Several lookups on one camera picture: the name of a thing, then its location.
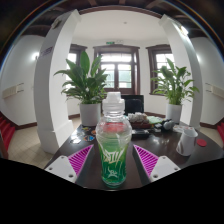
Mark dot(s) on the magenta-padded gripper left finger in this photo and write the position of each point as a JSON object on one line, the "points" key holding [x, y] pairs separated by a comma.
{"points": [[63, 168]]}

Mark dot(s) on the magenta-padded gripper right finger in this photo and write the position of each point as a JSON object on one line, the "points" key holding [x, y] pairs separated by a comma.
{"points": [[161, 168]]}

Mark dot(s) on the clear green-labelled drink bottle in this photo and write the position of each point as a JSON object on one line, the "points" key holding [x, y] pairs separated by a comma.
{"points": [[113, 153]]}

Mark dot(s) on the white mug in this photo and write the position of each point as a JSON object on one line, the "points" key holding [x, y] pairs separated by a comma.
{"points": [[186, 143]]}

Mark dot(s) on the small black device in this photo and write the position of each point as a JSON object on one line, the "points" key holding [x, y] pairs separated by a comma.
{"points": [[140, 134]]}

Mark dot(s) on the grey-headed handheld microphone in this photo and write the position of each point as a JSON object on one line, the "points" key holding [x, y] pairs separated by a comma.
{"points": [[165, 126], [171, 124]]}

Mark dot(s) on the white printed paper leaflet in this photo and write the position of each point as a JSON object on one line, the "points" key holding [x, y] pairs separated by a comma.
{"points": [[180, 128]]}

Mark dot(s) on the flat round red coaster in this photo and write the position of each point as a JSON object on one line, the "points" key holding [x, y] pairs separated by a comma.
{"points": [[201, 142]]}

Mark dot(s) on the green cloth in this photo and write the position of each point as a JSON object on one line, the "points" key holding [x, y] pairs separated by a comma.
{"points": [[155, 119]]}

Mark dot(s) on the brown basket of snacks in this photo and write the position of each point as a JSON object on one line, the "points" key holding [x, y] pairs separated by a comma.
{"points": [[138, 120]]}

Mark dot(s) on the red carpeted staircase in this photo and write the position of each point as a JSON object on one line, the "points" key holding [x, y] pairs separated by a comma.
{"points": [[6, 131], [221, 130]]}

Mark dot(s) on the leafy plant in white pot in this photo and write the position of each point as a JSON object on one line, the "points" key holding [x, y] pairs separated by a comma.
{"points": [[175, 86], [85, 83]]}

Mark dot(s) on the dark wooden framed window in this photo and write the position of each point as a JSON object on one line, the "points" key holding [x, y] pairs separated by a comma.
{"points": [[156, 60], [74, 55]]}

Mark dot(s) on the white wall radiator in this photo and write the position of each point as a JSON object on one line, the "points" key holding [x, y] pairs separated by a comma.
{"points": [[11, 90], [216, 90]]}

